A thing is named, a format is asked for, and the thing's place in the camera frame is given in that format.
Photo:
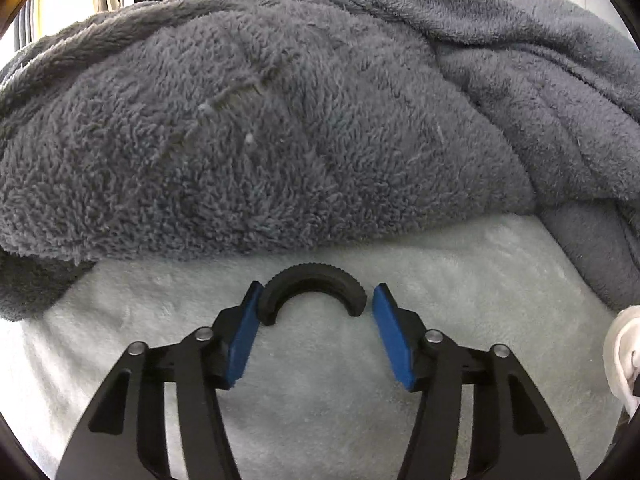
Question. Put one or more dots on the dark grey fleece blanket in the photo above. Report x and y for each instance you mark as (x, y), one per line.
(186, 129)

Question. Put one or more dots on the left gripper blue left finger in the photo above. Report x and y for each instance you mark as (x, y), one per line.
(242, 325)

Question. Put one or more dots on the bed with grey sheet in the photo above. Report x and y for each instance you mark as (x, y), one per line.
(318, 399)

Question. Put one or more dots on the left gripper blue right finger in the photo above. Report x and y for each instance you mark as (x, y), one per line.
(394, 326)

